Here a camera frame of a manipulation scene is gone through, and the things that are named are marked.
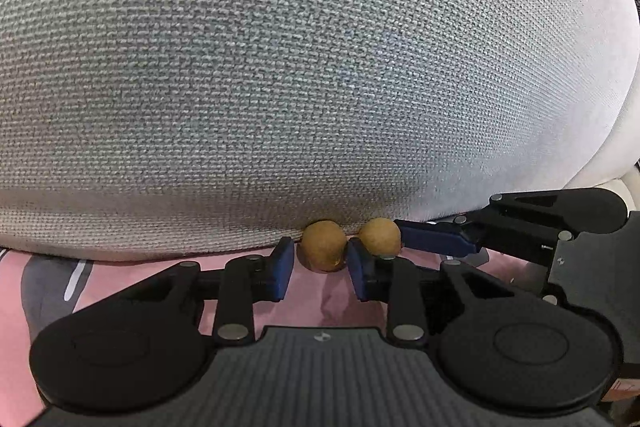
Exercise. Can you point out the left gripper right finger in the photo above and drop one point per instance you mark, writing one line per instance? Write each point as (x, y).
(398, 283)

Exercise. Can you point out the lemon print pink cloth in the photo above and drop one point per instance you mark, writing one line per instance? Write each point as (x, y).
(321, 360)

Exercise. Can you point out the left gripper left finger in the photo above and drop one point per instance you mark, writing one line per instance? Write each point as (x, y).
(243, 282)

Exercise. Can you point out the beige fabric sofa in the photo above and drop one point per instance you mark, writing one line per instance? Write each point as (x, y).
(139, 129)

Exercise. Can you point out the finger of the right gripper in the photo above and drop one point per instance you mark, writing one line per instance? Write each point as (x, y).
(527, 226)

